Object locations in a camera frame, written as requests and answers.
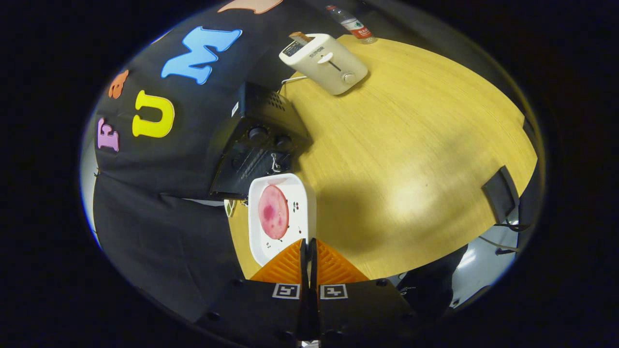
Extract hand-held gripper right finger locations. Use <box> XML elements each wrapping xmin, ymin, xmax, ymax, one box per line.
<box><xmin>309</xmin><ymin>238</ymin><xmax>426</xmax><ymax>344</ymax></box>

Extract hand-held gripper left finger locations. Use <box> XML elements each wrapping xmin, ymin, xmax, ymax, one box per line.
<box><xmin>196</xmin><ymin>238</ymin><xmax>310</xmax><ymax>346</ymax></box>

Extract pink ham slice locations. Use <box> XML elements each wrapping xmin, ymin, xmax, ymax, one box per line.
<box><xmin>258</xmin><ymin>185</ymin><xmax>290</xmax><ymax>240</ymax></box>

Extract white square plate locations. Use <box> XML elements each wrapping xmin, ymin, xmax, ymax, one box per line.
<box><xmin>248</xmin><ymin>173</ymin><xmax>317</xmax><ymax>267</ymax></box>

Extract black toaster oven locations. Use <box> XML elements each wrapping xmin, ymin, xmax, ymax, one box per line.
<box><xmin>209</xmin><ymin>81</ymin><xmax>312</xmax><ymax>201</ymax></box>

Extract white pop-up toaster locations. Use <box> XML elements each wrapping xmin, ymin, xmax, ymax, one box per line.
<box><xmin>279</xmin><ymin>33</ymin><xmax>368</xmax><ymax>96</ymax></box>

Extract black backdrop cloth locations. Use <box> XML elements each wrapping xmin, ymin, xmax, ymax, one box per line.
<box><xmin>92</xmin><ymin>0</ymin><xmax>349</xmax><ymax>329</ymax></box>

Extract black chair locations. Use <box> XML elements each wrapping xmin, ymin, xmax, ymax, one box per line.
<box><xmin>481</xmin><ymin>165</ymin><xmax>532</xmax><ymax>232</ymax></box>

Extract clear plastic water bottle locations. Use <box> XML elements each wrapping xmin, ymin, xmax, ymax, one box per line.
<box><xmin>325</xmin><ymin>5</ymin><xmax>378</xmax><ymax>45</ymax></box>

